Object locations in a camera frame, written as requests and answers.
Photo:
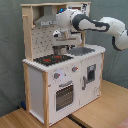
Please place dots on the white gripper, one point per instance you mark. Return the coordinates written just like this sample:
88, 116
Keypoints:
62, 39

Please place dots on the small metal pot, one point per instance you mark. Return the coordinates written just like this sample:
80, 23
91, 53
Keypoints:
59, 50

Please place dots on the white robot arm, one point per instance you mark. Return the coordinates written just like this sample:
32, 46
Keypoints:
107, 25

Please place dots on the wooden toy kitchen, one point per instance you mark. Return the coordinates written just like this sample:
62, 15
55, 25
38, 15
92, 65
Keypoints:
40, 84

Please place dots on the grey range hood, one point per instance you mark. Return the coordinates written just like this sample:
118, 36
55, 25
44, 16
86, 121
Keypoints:
48, 16

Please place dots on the grey toy sink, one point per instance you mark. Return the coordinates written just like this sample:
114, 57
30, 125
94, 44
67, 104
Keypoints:
80, 51

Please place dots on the black stovetop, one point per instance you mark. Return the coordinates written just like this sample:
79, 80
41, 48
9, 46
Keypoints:
52, 59

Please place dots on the toy microwave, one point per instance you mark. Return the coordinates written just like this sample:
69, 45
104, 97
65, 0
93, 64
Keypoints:
83, 8

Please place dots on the right stove knob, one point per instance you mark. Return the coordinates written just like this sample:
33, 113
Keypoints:
74, 69

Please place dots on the stove knob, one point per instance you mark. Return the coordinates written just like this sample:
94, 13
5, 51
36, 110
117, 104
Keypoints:
74, 69
56, 75

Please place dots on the left stove knob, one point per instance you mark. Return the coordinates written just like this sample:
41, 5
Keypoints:
56, 75

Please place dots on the toy dishwasher door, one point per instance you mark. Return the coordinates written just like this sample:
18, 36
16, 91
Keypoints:
90, 79

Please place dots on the toy oven door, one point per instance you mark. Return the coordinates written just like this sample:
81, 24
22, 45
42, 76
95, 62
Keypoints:
64, 96

